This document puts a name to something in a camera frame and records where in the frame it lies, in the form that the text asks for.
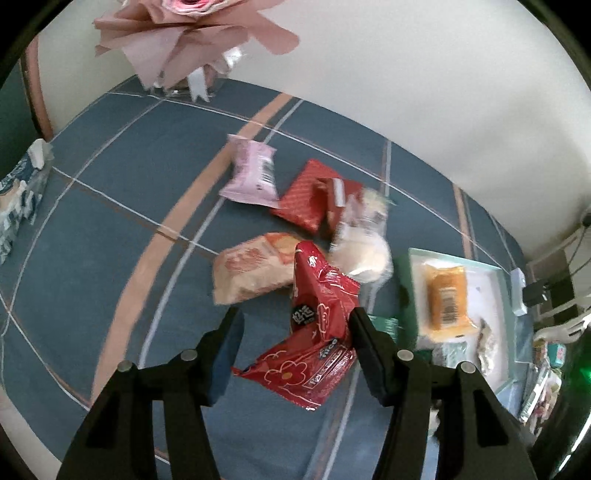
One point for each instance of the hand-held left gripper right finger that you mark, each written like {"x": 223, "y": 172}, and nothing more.
{"x": 369, "y": 353}

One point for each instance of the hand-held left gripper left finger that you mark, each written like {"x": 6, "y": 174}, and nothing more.
{"x": 228, "y": 350}

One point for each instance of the green snack packet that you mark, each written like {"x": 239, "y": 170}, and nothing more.
{"x": 387, "y": 325}

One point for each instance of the red flower-print snack packet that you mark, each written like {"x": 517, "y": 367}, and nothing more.
{"x": 295, "y": 369}
{"x": 323, "y": 300}

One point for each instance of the beige snack packet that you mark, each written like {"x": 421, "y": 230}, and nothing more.
{"x": 249, "y": 272}

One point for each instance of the clear bag of white pastry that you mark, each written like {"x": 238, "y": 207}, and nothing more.
{"x": 362, "y": 256}
{"x": 369, "y": 207}

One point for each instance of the white tray with teal rim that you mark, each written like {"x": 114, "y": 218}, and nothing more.
{"x": 485, "y": 286}

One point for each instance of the red packet with white label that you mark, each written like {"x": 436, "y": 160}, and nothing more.
{"x": 333, "y": 219}

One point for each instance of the pink snack packet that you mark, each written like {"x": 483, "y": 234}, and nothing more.
{"x": 251, "y": 175}

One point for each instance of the orange snack packet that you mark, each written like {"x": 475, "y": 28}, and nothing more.
{"x": 450, "y": 300}

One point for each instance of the crinkled clear wrapper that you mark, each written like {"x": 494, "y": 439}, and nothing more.
{"x": 487, "y": 344}

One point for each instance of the red patterned flat packet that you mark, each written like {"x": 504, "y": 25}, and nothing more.
{"x": 300, "y": 198}

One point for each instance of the colourful printed packaging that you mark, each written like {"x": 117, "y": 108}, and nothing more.
{"x": 545, "y": 369}

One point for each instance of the black power adapter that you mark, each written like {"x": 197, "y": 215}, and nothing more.
{"x": 535, "y": 293}

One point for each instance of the blue plaid bedsheet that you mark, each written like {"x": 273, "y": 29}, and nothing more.
{"x": 115, "y": 207}

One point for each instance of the white plastic chair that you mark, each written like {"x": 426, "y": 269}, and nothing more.
{"x": 561, "y": 318}

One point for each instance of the blue patterned tissue pack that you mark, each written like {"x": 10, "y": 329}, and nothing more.
{"x": 18, "y": 203}

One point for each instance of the pink paper flower bouquet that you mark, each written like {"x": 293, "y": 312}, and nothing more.
{"x": 184, "y": 41}

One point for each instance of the pink bed frame edge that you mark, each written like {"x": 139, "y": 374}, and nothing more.
{"x": 39, "y": 101}

